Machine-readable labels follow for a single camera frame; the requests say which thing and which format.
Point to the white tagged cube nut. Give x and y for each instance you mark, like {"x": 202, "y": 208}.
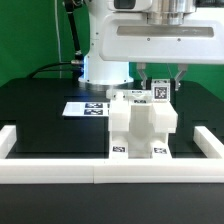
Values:
{"x": 160, "y": 89}

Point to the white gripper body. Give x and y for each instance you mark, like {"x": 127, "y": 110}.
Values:
{"x": 128, "y": 37}

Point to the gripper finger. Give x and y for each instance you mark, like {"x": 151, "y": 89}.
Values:
{"x": 145, "y": 81}
{"x": 182, "y": 69}

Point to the white chair back frame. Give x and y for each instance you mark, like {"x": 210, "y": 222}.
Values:
{"x": 136, "y": 96}

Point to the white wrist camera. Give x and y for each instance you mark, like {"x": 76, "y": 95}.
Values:
{"x": 129, "y": 5}

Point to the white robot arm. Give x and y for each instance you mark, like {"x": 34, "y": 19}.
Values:
{"x": 162, "y": 12}

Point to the white U-shaped fence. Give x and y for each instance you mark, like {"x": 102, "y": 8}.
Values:
{"x": 44, "y": 171}

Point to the white chair seat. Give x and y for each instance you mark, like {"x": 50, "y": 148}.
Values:
{"x": 139, "y": 123}

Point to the white marker base plate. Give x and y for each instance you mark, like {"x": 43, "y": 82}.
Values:
{"x": 82, "y": 109}

